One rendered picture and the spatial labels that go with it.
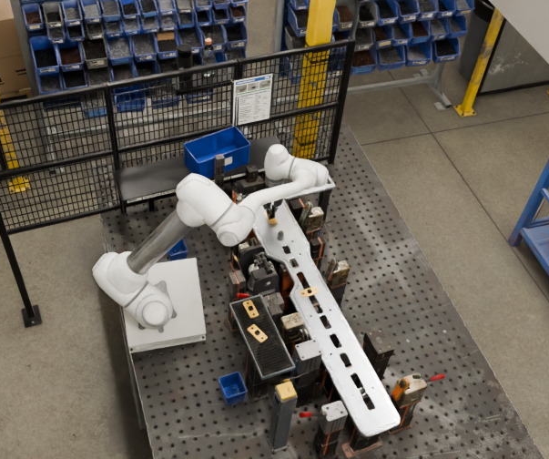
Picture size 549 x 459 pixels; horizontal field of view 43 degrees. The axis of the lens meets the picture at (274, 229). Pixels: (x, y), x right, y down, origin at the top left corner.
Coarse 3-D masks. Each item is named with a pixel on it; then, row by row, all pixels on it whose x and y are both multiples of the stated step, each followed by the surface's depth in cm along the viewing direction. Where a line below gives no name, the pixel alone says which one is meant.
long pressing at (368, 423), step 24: (264, 216) 345; (288, 216) 346; (264, 240) 334; (288, 240) 335; (288, 264) 325; (312, 264) 327; (312, 312) 309; (336, 312) 310; (312, 336) 300; (336, 360) 294; (360, 360) 294; (336, 384) 285; (360, 408) 280; (384, 408) 280; (360, 432) 273
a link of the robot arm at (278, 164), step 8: (272, 152) 307; (280, 152) 307; (272, 160) 308; (280, 160) 308; (288, 160) 310; (272, 168) 311; (280, 168) 310; (288, 168) 310; (272, 176) 315; (280, 176) 313; (288, 176) 312
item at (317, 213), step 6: (312, 210) 343; (318, 210) 344; (312, 216) 341; (318, 216) 343; (312, 222) 345; (318, 222) 347; (306, 228) 347; (312, 228) 348; (318, 228) 350; (306, 234) 351; (312, 234) 353
